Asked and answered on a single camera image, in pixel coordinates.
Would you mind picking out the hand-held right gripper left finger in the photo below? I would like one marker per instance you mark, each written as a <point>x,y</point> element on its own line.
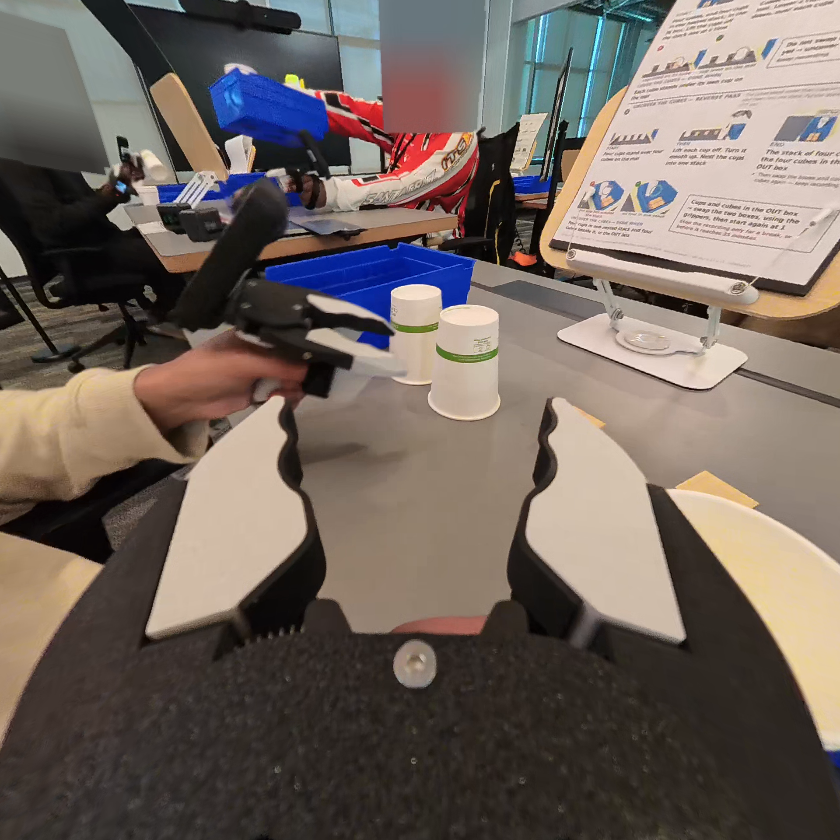
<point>229,525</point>

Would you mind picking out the black device box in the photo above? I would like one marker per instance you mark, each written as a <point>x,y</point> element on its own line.
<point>172,216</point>
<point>203,225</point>

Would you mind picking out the small document stand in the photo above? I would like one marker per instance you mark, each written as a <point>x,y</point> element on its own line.
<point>530,141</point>

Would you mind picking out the wooden cube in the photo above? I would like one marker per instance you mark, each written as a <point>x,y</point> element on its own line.
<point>589,418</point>
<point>715,487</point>

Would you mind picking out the grey table with wooden edge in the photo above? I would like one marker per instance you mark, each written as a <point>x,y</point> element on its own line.
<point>407,226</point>

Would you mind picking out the black computer monitor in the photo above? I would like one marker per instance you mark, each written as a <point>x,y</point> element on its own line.
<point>556,118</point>

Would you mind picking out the wooden document stand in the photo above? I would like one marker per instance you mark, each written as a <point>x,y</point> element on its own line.
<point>190,131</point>

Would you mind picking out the black wall screen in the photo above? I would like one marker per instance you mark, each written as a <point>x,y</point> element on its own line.
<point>315,59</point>

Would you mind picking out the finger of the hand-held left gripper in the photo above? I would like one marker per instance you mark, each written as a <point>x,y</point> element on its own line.
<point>341,307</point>
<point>334,346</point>

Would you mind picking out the person's left hand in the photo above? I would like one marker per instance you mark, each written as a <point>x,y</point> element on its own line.
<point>197,387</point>

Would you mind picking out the person's left forearm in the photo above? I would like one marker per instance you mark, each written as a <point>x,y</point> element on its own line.
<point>65,433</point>

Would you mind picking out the printed instruction sheet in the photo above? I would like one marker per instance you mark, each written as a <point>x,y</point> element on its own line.
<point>709,164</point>

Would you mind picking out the black office chair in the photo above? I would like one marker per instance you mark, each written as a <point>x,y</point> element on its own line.
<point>141,476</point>

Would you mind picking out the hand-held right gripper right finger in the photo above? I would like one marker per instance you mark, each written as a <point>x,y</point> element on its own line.
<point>604,525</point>

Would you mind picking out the black video bar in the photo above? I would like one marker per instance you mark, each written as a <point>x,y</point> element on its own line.
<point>243,14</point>

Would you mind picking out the white green striped paper cup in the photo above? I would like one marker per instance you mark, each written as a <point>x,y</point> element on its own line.
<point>774,590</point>
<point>413,308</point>
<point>463,387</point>

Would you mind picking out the instruction board on stand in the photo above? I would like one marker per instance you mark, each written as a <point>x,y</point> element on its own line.
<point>695,367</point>

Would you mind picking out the black jacket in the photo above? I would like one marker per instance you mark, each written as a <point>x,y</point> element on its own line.
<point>499,197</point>

